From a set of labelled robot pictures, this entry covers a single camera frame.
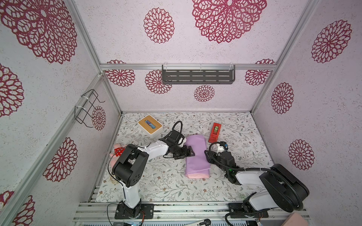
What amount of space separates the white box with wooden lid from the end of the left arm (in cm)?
25

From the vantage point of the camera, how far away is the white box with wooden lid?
103cm

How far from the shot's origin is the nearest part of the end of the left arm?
76 cm
